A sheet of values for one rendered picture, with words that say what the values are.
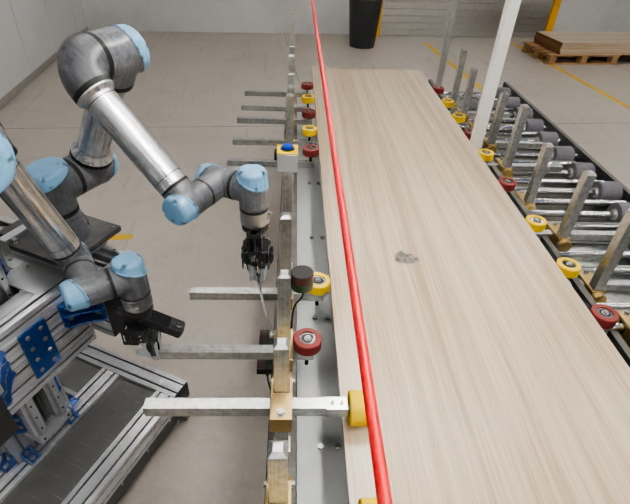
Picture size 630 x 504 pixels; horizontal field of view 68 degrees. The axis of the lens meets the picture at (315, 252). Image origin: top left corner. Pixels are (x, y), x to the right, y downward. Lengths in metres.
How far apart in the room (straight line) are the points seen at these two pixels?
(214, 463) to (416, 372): 1.13
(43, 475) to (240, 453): 0.73
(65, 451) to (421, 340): 1.39
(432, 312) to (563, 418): 0.44
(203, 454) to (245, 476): 0.21
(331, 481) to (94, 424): 1.07
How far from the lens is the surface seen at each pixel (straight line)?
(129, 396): 2.18
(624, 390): 1.50
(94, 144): 1.48
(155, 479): 2.19
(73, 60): 1.21
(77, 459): 2.08
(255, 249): 1.24
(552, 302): 1.67
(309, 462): 1.45
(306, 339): 1.33
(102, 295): 1.21
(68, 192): 1.51
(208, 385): 2.40
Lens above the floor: 1.89
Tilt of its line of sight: 37 degrees down
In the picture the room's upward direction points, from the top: 3 degrees clockwise
